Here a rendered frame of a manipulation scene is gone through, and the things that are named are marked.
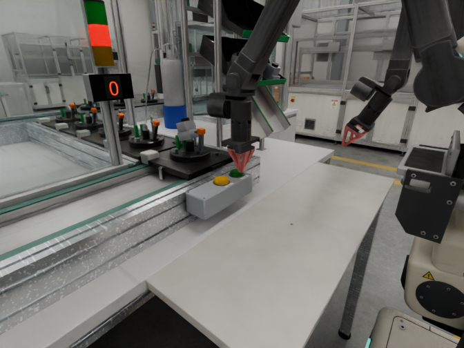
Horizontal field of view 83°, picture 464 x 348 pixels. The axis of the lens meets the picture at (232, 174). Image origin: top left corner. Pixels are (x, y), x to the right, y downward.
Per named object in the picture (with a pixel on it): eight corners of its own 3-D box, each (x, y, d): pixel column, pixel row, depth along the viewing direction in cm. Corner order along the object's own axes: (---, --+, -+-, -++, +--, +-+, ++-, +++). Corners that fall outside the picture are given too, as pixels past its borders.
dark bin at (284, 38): (287, 42, 106) (295, 23, 101) (266, 41, 98) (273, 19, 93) (244, 16, 119) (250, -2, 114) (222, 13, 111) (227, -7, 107)
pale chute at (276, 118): (284, 130, 119) (291, 124, 116) (265, 135, 111) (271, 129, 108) (255, 82, 125) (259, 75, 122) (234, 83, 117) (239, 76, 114)
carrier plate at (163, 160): (238, 159, 94) (238, 153, 93) (188, 181, 76) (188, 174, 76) (192, 147, 108) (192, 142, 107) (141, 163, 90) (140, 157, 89)
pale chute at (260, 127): (267, 137, 108) (273, 130, 105) (244, 143, 100) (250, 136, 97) (235, 83, 114) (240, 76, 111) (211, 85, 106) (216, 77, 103)
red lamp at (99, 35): (114, 45, 72) (112, 25, 70) (97, 45, 68) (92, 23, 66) (105, 46, 75) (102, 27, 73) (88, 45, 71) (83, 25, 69)
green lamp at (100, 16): (112, 25, 70) (108, 3, 68) (92, 23, 66) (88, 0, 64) (102, 26, 73) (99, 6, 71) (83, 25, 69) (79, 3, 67)
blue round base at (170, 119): (192, 126, 186) (190, 104, 180) (175, 130, 175) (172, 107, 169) (177, 123, 195) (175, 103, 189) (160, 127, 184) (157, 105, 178)
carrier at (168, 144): (189, 146, 108) (188, 116, 104) (138, 162, 91) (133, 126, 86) (154, 137, 122) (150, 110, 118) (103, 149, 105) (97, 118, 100)
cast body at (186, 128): (200, 136, 88) (195, 115, 87) (190, 139, 85) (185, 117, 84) (185, 139, 94) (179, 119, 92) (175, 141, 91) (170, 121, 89)
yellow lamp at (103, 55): (118, 65, 74) (114, 46, 72) (100, 65, 70) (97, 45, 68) (109, 65, 76) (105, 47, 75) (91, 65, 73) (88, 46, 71)
